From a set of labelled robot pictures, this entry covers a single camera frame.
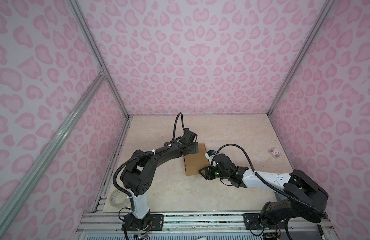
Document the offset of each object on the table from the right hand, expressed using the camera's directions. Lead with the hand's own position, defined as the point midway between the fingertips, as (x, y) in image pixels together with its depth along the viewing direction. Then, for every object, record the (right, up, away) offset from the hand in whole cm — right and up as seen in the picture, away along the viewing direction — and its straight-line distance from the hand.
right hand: (202, 171), depth 83 cm
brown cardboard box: (-4, +4, +4) cm, 7 cm away
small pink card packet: (+48, +8, +12) cm, 50 cm away
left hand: (-5, +13, +11) cm, 18 cm away
